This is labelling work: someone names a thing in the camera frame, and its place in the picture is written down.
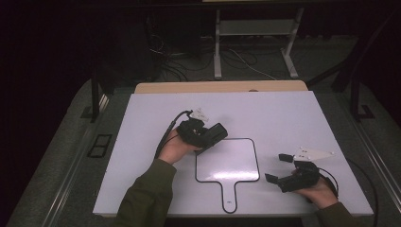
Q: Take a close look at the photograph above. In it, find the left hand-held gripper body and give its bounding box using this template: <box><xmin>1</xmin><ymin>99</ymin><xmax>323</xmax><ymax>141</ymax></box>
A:
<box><xmin>175</xmin><ymin>108</ymin><xmax>211</xmax><ymax>149</ymax></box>

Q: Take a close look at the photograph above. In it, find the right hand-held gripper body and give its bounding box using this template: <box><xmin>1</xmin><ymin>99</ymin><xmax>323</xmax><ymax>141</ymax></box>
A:
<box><xmin>277</xmin><ymin>146</ymin><xmax>335</xmax><ymax>194</ymax></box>

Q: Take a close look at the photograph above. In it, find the black whiteboard eraser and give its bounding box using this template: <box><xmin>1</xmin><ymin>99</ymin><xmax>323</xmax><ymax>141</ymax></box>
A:
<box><xmin>204</xmin><ymin>127</ymin><xmax>229</xmax><ymax>145</ymax></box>

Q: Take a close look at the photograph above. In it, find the white hand-held whiteboard with black rim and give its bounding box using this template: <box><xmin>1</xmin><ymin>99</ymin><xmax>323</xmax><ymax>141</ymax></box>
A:
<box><xmin>194</xmin><ymin>137</ymin><xmax>261</xmax><ymax>215</ymax></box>

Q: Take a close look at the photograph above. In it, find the person's right hand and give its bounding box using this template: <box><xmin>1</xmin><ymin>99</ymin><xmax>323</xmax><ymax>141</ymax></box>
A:
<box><xmin>291</xmin><ymin>168</ymin><xmax>339</xmax><ymax>210</ymax></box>

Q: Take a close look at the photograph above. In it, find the person's left hand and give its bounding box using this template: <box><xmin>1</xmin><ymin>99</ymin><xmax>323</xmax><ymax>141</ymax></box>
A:
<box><xmin>157</xmin><ymin>134</ymin><xmax>202</xmax><ymax>166</ymax></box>

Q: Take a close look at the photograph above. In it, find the light wooden table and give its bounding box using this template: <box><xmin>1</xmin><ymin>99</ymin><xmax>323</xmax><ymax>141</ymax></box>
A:
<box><xmin>134</xmin><ymin>79</ymin><xmax>309</xmax><ymax>95</ymax></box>

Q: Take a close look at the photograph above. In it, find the white metal stand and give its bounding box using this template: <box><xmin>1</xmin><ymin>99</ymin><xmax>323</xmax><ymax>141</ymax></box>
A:
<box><xmin>213</xmin><ymin>8</ymin><xmax>305</xmax><ymax>80</ymax></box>

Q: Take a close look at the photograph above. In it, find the black floor socket plate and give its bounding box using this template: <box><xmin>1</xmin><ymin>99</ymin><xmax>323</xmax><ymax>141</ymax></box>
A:
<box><xmin>87</xmin><ymin>133</ymin><xmax>113</xmax><ymax>159</ymax></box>

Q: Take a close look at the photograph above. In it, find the black metal stand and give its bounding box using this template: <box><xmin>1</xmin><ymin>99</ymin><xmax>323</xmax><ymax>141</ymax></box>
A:
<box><xmin>79</xmin><ymin>62</ymin><xmax>110</xmax><ymax>124</ymax></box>
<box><xmin>305</xmin><ymin>9</ymin><xmax>401</xmax><ymax>122</ymax></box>

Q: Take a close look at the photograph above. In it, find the bundle of black floor cables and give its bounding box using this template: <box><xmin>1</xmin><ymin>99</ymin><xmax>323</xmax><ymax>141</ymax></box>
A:
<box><xmin>147</xmin><ymin>29</ymin><xmax>216</xmax><ymax>83</ymax></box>

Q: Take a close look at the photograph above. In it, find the white floor cable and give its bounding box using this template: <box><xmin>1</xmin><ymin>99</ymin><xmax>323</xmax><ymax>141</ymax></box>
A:
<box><xmin>226</xmin><ymin>46</ymin><xmax>279</xmax><ymax>81</ymax></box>

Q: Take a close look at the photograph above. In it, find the metal floor rail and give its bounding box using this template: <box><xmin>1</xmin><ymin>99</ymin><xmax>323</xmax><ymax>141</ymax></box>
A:
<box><xmin>344</xmin><ymin>113</ymin><xmax>401</xmax><ymax>204</ymax></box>
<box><xmin>40</xmin><ymin>94</ymin><xmax>111</xmax><ymax>227</ymax></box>

